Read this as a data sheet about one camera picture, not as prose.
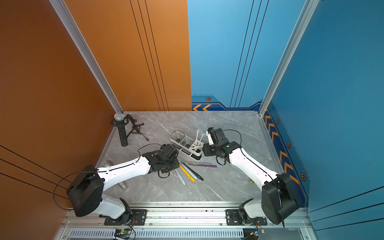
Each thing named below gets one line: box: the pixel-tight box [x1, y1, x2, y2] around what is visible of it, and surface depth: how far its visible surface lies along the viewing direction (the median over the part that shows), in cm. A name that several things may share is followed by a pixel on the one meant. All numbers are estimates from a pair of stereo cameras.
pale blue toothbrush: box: [175, 168, 186, 186], surface depth 87 cm
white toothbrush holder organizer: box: [170, 130, 204, 161], surface depth 93 cm
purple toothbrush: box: [188, 162, 217, 168], surface depth 93 cm
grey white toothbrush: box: [178, 160, 198, 180], surface depth 91 cm
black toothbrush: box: [180, 161, 204, 181], surface depth 89 cm
